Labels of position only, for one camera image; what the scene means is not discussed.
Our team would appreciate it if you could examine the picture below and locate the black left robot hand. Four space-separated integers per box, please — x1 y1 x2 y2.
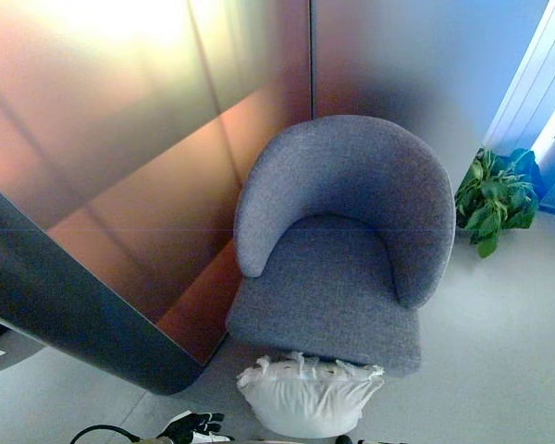
158 412 235 444

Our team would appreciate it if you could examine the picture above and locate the white ruffled pillow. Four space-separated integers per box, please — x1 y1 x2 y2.
236 351 386 438

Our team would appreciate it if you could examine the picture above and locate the dark grey curved counter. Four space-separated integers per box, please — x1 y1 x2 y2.
0 173 208 398

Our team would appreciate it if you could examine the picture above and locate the grey fabric tub armchair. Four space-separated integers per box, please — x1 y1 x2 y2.
225 114 457 375

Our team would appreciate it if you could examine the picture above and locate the green leafy potted plant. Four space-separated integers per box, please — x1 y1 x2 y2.
453 146 540 259

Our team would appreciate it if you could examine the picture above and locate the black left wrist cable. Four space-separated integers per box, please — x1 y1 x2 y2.
71 424 142 444

